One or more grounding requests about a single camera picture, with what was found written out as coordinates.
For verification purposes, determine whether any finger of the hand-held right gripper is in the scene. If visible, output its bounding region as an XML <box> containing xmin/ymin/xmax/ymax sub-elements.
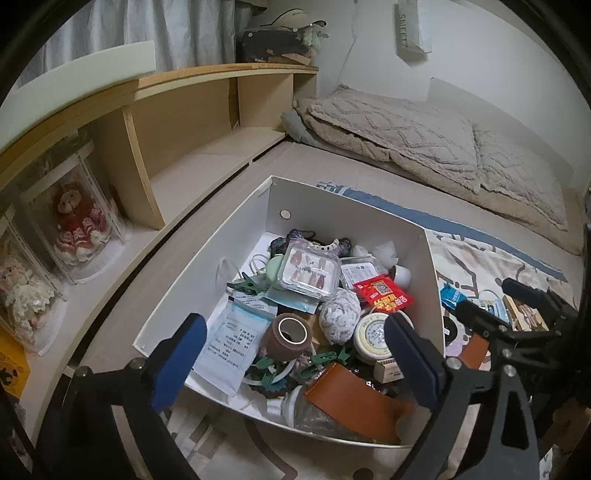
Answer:
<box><xmin>502</xmin><ymin>278</ymin><xmax>578</xmax><ymax>324</ymax></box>
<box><xmin>455</xmin><ymin>302</ymin><xmax>513</xmax><ymax>342</ymax></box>

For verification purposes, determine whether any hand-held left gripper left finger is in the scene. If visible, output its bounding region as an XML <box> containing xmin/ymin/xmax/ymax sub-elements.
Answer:
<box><xmin>34</xmin><ymin>313</ymin><xmax>208</xmax><ymax>480</ymax></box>

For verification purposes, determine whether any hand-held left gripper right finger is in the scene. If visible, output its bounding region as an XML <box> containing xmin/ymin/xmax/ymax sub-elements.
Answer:
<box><xmin>384</xmin><ymin>313</ymin><xmax>541</xmax><ymax>480</ymax></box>

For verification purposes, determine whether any round cream tin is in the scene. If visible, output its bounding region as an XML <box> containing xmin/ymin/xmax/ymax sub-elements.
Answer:
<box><xmin>353</xmin><ymin>313</ymin><xmax>414</xmax><ymax>365</ymax></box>

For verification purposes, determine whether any brown tape roll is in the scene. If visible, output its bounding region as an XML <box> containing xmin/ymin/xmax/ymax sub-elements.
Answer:
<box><xmin>264</xmin><ymin>313</ymin><xmax>315</xmax><ymax>363</ymax></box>

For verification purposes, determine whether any white cardboard box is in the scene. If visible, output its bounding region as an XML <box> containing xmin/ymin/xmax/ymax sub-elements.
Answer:
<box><xmin>133</xmin><ymin>174</ymin><xmax>446</xmax><ymax>448</ymax></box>

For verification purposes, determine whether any white and blue foil pouch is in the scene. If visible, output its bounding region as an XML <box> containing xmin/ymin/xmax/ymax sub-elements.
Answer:
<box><xmin>478</xmin><ymin>298</ymin><xmax>509</xmax><ymax>319</ymax></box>

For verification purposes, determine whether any long wooden stick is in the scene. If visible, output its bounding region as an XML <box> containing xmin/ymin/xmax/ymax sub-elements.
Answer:
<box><xmin>503</xmin><ymin>295</ymin><xmax>527</xmax><ymax>330</ymax></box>

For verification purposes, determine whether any blue plastic packet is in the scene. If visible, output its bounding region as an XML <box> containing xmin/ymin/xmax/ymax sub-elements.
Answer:
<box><xmin>438</xmin><ymin>284</ymin><xmax>469</xmax><ymax>311</ymax></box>

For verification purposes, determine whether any white paper packet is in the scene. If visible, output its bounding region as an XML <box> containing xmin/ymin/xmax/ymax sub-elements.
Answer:
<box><xmin>191</xmin><ymin>302</ymin><xmax>273</xmax><ymax>398</ymax></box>

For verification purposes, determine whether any beige fleece duvet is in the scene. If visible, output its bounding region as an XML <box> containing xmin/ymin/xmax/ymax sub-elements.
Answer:
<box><xmin>286</xmin><ymin>106</ymin><xmax>587</xmax><ymax>257</ymax></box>

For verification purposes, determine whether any red snack packet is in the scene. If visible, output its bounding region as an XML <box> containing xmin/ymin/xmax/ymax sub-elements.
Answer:
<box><xmin>353</xmin><ymin>274</ymin><xmax>414</xmax><ymax>312</ymax></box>

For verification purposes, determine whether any white knit ball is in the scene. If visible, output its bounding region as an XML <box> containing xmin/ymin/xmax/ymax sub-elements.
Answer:
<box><xmin>320</xmin><ymin>288</ymin><xmax>362</xmax><ymax>346</ymax></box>

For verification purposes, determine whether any grey flat packet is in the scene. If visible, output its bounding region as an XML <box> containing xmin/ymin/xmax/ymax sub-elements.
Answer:
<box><xmin>339</xmin><ymin>261</ymin><xmax>384</xmax><ymax>289</ymax></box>

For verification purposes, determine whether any clear plastic bottle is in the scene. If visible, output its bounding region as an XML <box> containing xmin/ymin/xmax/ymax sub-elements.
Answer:
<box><xmin>268</xmin><ymin>385</ymin><xmax>370</xmax><ymax>432</ymax></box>

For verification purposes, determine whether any green clothespin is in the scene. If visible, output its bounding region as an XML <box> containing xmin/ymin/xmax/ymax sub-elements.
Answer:
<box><xmin>226</xmin><ymin>272</ymin><xmax>271</xmax><ymax>298</ymax></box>

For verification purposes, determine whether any white tissue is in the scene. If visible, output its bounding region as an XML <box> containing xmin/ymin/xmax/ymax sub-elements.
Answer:
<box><xmin>372</xmin><ymin>240</ymin><xmax>400</xmax><ymax>268</ymax></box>

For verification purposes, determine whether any beige quilted pillow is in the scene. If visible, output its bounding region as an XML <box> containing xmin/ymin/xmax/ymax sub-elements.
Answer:
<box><xmin>471</xmin><ymin>122</ymin><xmax>568</xmax><ymax>232</ymax></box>
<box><xmin>295</xmin><ymin>85</ymin><xmax>478</xmax><ymax>195</ymax></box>

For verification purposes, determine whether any mint green round case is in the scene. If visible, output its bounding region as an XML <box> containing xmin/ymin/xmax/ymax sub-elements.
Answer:
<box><xmin>264</xmin><ymin>256</ymin><xmax>287</xmax><ymax>289</ymax></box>

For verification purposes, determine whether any clear nail tip box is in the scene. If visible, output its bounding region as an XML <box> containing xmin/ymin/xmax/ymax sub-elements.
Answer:
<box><xmin>276</xmin><ymin>241</ymin><xmax>342</xmax><ymax>298</ymax></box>

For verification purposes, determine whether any yellow box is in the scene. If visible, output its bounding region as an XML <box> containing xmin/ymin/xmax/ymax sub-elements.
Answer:
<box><xmin>0</xmin><ymin>330</ymin><xmax>31</xmax><ymax>398</ymax></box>

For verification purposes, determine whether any white doll in clear case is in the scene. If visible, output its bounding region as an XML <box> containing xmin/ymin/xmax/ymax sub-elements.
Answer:
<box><xmin>0</xmin><ymin>217</ymin><xmax>68</xmax><ymax>356</ymax></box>

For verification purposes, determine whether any dark crochet coaster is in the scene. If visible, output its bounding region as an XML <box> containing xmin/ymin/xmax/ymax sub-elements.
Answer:
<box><xmin>270</xmin><ymin>228</ymin><xmax>354</xmax><ymax>257</ymax></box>

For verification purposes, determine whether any teddy bear in clear case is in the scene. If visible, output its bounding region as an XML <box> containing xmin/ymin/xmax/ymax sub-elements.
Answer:
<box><xmin>21</xmin><ymin>134</ymin><xmax>127</xmax><ymax>284</ymax></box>

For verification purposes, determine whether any white headboard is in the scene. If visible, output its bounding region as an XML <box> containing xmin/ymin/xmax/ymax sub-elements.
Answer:
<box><xmin>427</xmin><ymin>76</ymin><xmax>580</xmax><ymax>178</ymax></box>

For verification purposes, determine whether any wooden shelf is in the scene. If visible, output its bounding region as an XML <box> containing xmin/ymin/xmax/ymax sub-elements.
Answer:
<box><xmin>0</xmin><ymin>65</ymin><xmax>319</xmax><ymax>352</ymax></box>

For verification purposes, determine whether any grey folded cloth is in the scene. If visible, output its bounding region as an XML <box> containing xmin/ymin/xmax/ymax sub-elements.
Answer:
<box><xmin>281</xmin><ymin>110</ymin><xmax>319</xmax><ymax>144</ymax></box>

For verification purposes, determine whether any white hanging bag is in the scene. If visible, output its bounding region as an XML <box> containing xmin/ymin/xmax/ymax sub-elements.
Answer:
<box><xmin>394</xmin><ymin>0</ymin><xmax>432</xmax><ymax>57</ymax></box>

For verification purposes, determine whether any white foam board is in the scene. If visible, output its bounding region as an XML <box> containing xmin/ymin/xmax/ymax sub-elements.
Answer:
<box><xmin>0</xmin><ymin>41</ymin><xmax>158</xmax><ymax>121</ymax></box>

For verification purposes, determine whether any pale green flower bunch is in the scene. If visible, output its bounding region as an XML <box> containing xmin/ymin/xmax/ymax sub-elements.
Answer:
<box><xmin>302</xmin><ymin>25</ymin><xmax>329</xmax><ymax>51</ymax></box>

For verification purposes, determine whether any grey curtain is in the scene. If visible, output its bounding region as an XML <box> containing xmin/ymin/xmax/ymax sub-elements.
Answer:
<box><xmin>14</xmin><ymin>0</ymin><xmax>259</xmax><ymax>88</ymax></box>

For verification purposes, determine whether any black bag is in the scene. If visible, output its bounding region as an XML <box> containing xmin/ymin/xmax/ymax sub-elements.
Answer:
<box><xmin>236</xmin><ymin>28</ymin><xmax>315</xmax><ymax>63</ymax></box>

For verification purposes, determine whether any white cap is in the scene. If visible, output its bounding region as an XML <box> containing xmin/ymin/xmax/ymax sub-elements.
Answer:
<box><xmin>259</xmin><ymin>10</ymin><xmax>328</xmax><ymax>32</ymax></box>

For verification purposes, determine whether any white wall cable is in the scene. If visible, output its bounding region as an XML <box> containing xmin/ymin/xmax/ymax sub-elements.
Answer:
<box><xmin>339</xmin><ymin>0</ymin><xmax>361</xmax><ymax>86</ymax></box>

